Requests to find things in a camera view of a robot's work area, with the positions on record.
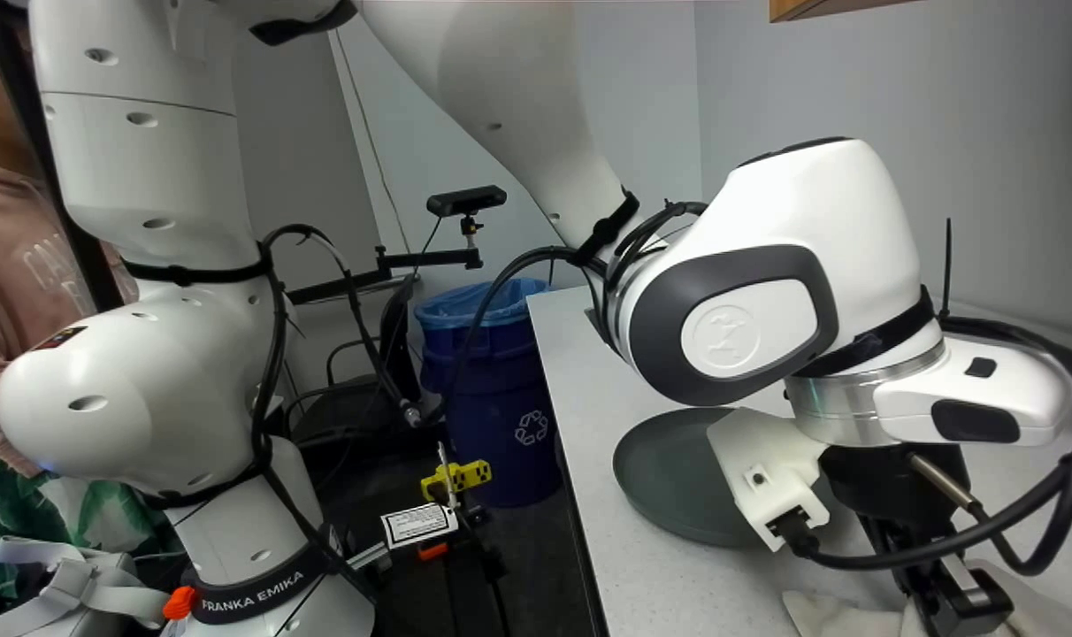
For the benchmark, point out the dark teal round plate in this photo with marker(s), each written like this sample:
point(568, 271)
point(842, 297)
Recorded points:
point(662, 470)

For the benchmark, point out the white label tag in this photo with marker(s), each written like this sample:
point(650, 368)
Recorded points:
point(414, 523)

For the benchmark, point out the blue trash bin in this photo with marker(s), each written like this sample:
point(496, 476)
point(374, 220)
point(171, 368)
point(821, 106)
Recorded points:
point(487, 389)

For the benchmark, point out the black equipment cart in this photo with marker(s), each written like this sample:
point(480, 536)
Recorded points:
point(371, 470)

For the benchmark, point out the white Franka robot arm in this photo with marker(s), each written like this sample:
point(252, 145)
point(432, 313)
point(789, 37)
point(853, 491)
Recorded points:
point(147, 141)

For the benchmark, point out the green patterned cloth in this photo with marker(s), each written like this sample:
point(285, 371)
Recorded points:
point(15, 517)

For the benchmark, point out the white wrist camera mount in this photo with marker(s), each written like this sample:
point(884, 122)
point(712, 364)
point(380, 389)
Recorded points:
point(760, 463)

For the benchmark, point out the person in pink shirt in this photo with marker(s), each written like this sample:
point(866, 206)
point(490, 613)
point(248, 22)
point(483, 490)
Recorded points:
point(15, 260)

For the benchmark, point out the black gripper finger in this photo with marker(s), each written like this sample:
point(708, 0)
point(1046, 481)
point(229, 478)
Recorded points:
point(938, 601)
point(990, 595)

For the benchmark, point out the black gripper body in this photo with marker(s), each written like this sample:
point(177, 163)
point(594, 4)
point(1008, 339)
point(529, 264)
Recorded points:
point(890, 495)

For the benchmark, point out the orange knob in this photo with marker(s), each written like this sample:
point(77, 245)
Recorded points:
point(177, 601)

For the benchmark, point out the small black stereo camera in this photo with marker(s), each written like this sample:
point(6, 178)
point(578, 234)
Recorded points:
point(465, 200)

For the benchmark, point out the yellow clamp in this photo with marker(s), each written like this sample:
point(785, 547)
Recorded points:
point(456, 478)

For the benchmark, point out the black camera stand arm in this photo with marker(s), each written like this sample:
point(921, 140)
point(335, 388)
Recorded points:
point(371, 274)

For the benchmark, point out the thin black antenna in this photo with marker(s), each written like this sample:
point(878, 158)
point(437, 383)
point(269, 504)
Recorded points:
point(946, 271)

